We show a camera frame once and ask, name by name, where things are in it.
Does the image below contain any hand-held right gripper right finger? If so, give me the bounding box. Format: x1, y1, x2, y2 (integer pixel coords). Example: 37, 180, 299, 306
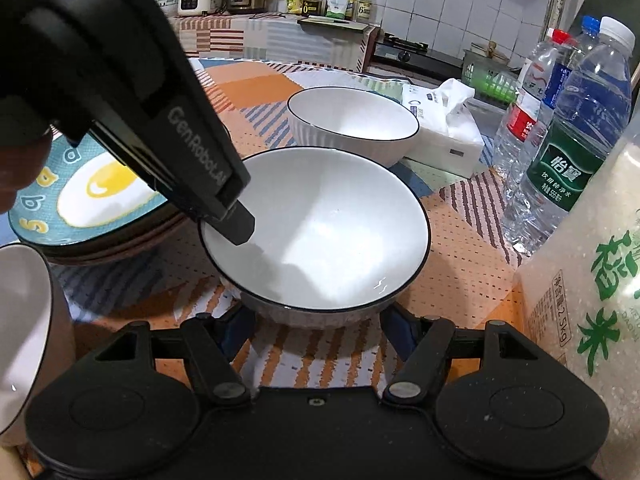
380, 306, 547, 405

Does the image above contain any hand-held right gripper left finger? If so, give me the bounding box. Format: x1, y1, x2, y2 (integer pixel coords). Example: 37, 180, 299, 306
94, 306, 254, 407

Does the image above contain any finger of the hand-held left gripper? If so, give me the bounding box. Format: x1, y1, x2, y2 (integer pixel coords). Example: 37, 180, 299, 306
209, 199, 257, 247

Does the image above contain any white bowl with black rim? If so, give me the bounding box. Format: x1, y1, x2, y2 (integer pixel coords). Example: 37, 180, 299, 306
198, 146, 432, 331
286, 86, 421, 169
0, 242, 77, 449

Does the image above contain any blue fried egg plate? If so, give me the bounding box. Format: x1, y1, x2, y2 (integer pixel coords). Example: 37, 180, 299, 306
7, 127, 176, 256

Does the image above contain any person's left hand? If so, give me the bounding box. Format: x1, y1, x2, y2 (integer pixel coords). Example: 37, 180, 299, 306
0, 130, 54, 217

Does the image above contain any checked patchwork tablecloth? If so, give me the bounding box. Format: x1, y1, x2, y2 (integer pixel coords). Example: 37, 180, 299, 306
0, 57, 527, 397

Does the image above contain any striped patchwork counter cloth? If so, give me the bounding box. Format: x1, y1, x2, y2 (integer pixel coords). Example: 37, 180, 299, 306
167, 12, 379, 74

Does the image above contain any white tissue pack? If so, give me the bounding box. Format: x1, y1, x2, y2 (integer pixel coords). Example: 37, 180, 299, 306
400, 78, 486, 179

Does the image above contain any clear bag of rice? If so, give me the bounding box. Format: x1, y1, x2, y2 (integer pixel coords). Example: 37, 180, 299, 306
512, 129, 640, 480

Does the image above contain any green label water bottle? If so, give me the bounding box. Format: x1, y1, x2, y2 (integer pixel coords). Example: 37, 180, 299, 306
502, 16, 637, 257

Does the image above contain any dark cutting board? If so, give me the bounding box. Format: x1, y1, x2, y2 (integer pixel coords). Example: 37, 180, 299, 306
297, 14, 372, 35

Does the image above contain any red cap water bottle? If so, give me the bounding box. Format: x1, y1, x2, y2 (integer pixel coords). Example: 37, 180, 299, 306
492, 27, 579, 182

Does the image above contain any black gas stove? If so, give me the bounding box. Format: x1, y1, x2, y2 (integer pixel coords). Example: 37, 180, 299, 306
372, 32, 464, 79

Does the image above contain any green plastic basket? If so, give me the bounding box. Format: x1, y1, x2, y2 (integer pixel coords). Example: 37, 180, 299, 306
462, 49, 521, 104

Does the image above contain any blue cap water bottle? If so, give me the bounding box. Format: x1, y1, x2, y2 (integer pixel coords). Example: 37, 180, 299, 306
542, 15, 601, 112

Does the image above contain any cream pot with lid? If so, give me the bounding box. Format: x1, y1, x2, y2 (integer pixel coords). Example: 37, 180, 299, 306
470, 40, 507, 59

